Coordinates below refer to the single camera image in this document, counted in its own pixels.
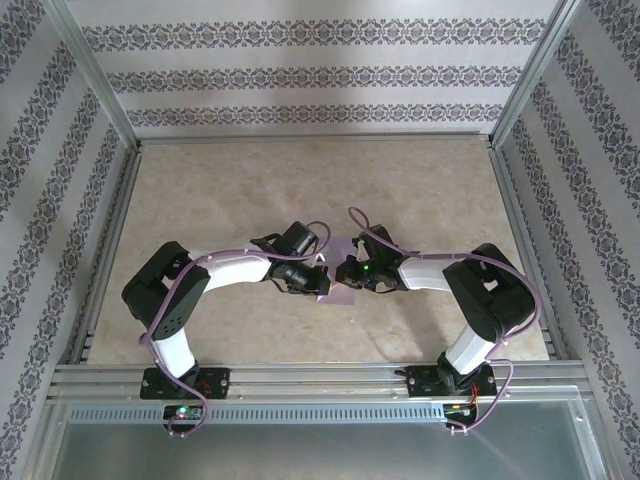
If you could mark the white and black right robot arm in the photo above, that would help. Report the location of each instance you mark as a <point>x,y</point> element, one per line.
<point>425,272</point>

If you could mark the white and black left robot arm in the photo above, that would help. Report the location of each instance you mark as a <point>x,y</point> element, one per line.
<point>240,270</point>

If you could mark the grey metal sheet panel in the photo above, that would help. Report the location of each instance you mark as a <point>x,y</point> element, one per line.
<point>320,450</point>

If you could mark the circuit board with yellow connector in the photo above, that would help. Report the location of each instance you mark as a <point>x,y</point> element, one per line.
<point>457,410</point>

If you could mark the circuit board with green light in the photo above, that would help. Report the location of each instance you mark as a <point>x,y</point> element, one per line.
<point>182,412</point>

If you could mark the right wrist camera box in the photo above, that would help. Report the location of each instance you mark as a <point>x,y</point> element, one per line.
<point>358,243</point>

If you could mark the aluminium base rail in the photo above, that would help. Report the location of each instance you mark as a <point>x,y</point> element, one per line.
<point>320,380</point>

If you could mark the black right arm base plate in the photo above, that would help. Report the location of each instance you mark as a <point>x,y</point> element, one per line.
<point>420,385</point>

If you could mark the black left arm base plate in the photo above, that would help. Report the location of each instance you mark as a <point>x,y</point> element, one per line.
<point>220,382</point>

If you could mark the long aluminium table rail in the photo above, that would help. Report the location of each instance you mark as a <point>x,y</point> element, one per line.
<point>315,136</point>

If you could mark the short aluminium table rail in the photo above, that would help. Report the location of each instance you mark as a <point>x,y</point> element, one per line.
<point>524,220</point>
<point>112,240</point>

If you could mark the aluminium frame post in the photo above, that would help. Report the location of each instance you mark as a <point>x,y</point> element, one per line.
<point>535,70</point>
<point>92,70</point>

